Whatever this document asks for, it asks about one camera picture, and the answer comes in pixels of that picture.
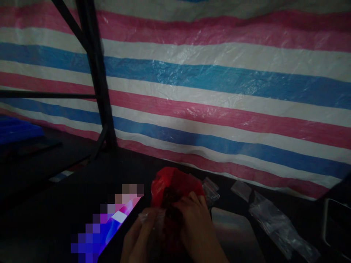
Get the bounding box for red plastic bag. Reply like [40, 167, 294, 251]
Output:
[151, 167, 205, 263]

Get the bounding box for dark brown dried goods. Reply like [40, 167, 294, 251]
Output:
[162, 186, 184, 220]

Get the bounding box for clear zip bag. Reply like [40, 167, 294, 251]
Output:
[202, 177, 221, 210]

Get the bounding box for black smartphone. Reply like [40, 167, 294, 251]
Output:
[96, 196, 144, 263]

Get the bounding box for silver metal tray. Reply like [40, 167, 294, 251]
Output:
[210, 206, 260, 263]

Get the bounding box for blue plastic crate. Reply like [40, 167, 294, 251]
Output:
[0, 114, 45, 146]

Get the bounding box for small clear plastic bag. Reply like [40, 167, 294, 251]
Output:
[138, 207, 166, 231]

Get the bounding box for pink blue white striped tarp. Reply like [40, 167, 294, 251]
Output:
[0, 0, 351, 203]

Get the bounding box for long clear plastic bag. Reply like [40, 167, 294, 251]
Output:
[248, 191, 321, 261]

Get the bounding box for black metal frame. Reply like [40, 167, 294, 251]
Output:
[0, 0, 119, 165]

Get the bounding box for person's left hand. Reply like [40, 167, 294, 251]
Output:
[120, 209, 166, 263]

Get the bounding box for person's right hand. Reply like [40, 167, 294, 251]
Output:
[174, 191, 229, 263]

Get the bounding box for crumpled clear plastic bag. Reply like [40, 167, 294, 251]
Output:
[230, 180, 255, 204]

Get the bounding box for dark tray with light rim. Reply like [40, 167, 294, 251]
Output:
[321, 197, 351, 248]

